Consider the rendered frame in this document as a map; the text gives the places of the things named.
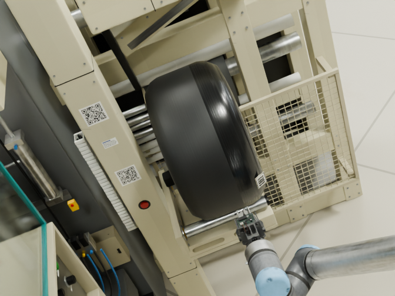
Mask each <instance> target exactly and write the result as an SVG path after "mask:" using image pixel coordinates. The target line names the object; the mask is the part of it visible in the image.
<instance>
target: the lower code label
mask: <svg viewBox="0 0 395 296"><path fill-rule="evenodd" d="M114 173H115V174H116V176H117V178H118V180H119V181H120V183H121V185H122V186H125V185H127V184H130V183H133V182H135V181H138V180H140V179H142V178H141V176H140V174H139V173H138V171H137V169H136V167H135V165H134V164H133V165H131V166H128V167H125V168H124V169H121V170H118V171H116V172H114Z"/></svg>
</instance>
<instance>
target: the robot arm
mask: <svg viewBox="0 0 395 296"><path fill-rule="evenodd" d="M246 207H247V210H242V211H241V212H240V213H238V212H237V211H236V213H237V216H238V218H236V220H235V219H234V221H235V223H236V226H237V229H236V234H237V236H238V238H239V241H242V243H243V245H246V250H245V257H246V262H245V264H246V265H248V266H249V269H250V272H251V274H252V277H253V280H254V282H255V286H256V290H257V292H258V293H259V295H260V296H306V295H307V293H308V292H309V290H310V289H311V287H312V285H313V284H314V282H315V281H318V280H323V279H326V278H335V277H344V276H350V275H359V274H368V273H377V272H382V271H392V270H395V234H394V235H390V236H385V237H379V238H374V239H370V240H364V241H358V242H355V243H349V244H343V245H338V246H334V247H329V248H322V249H320V248H319V247H316V246H315V245H309V244H305V245H302V246H301V247H300V248H299V249H298V250H297V251H296V253H295V255H294V257H293V259H292V260H291V262H290V264H289V265H288V266H287V268H286V270H284V269H283V267H282V264H281V262H280V260H279V258H278V256H277V252H276V250H275V248H274V246H273V244H272V243H271V242H270V241H268V240H265V237H266V235H265V233H264V232H265V231H266V229H265V227H264V224H263V222H262V221H261V220H259V219H258V217H257V214H256V212H255V211H254V212H255V215H256V217H255V215H253V213H251V212H250V210H249V208H248V206H246Z"/></svg>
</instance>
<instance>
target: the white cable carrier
mask: <svg viewBox="0 0 395 296"><path fill-rule="evenodd" d="M74 140H75V141H74V142H75V144H76V146H77V148H78V149H79V151H80V152H81V154H82V156H83V158H84V159H85V161H86V162H87V164H88V165H89V167H90V168H91V171H92V173H93V174H94V175H95V177H96V179H97V181H98V182H99V184H100V185H101V187H102V188H103V190H104V192H105V194H106V195H107V197H108V199H109V200H110V201H111V203H112V205H113V206H114V209H115V210H116V212H117V213H118V215H119V217H120V218H121V220H122V222H123V223H124V225H125V226H126V228H127V229H128V231H131V230H134V229H136V223H135V221H134V219H133V217H132V216H131V214H130V212H129V211H128V209H127V207H126V206H125V204H124V202H123V200H122V199H121V197H120V195H119V194H118V192H117V190H116V189H115V187H114V185H113V184H112V182H111V180H110V178H109V177H108V175H107V174H106V171H105V170H104V168H103V167H102V165H101V163H100V161H99V160H98V158H97V156H96V154H95V153H94V151H93V150H92V148H91V146H90V144H89V143H88V141H87V139H86V137H85V136H84V134H83V133H82V131H81V132H78V133H75V134H74Z"/></svg>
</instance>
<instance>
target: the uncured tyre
mask: <svg viewBox="0 0 395 296"><path fill-rule="evenodd" d="M145 102H146V107H147V110H148V115H149V119H150V123H151V125H152V129H153V132H154V134H155V137H156V140H157V142H158V145H159V148H160V150H161V153H162V156H163V158H164V160H165V163H166V165H167V167H168V170H169V173H170V175H171V177H172V179H173V181H174V184H175V186H176V188H177V190H178V192H179V194H180V196H181V198H182V199H183V201H184V202H185V204H186V206H187V208H188V209H189V211H190V212H191V214H192V215H193V216H195V217H198V218H201V219H203V220H214V219H216V218H218V217H221V216H224V215H226V214H229V213H231V212H233V211H236V210H238V209H241V208H244V207H246V206H249V205H251V204H253V203H255V202H256V201H258V200H259V199H260V197H261V195H262V193H263V191H264V189H265V187H266V185H265V184H264V185H263V186H262V187H261V188H259V189H258V188H257V184H256V181H255V178H256V177H257V176H258V175H260V174H261V173H262V172H263V171H262V167H261V165H260V161H259V158H258V155H257V153H256V149H255V147H254V144H253V142H252V138H251V137H250V134H249V131H248V129H247V126H246V123H245V121H244V118H243V116H242V114H241V111H240V109H239V107H238V104H237V102H236V99H235V97H234V95H233V93H232V91H231V89H230V86H229V84H228V82H227V81H226V79H225V77H224V76H223V74H222V72H221V71H220V69H219V68H218V66H217V65H215V64H212V63H210V62H207V61H205V60H203V61H197V62H194V63H191V64H189V65H186V66H184V67H182V68H179V69H177V70H174V71H172V72H169V73H167V74H164V75H162V76H159V77H157V78H156V79H154V80H153V81H151V83H150V84H149V86H148V88H147V90H146V92H145Z"/></svg>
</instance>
